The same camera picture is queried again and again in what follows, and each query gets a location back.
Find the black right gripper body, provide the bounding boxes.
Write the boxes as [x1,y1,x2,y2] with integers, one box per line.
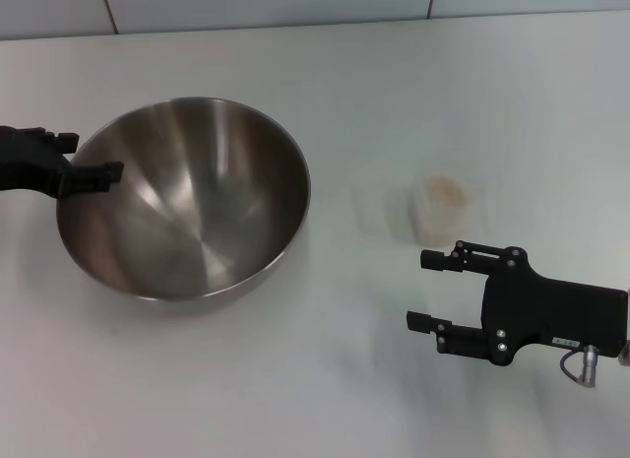
[480,245,630,366]

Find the clear plastic measuring cup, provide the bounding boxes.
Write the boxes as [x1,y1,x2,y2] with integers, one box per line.
[406,173,476,246]

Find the white rice grains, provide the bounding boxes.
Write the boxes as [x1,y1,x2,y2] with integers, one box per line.
[415,175,469,242]

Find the right gripper metal connector cable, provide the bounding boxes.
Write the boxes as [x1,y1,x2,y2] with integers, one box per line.
[560,345,599,388]

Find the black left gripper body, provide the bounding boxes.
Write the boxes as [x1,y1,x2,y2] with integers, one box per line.
[0,125,74,202]

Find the stainless steel mixing bowl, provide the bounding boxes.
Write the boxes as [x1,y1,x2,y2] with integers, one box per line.
[55,97,312,315]

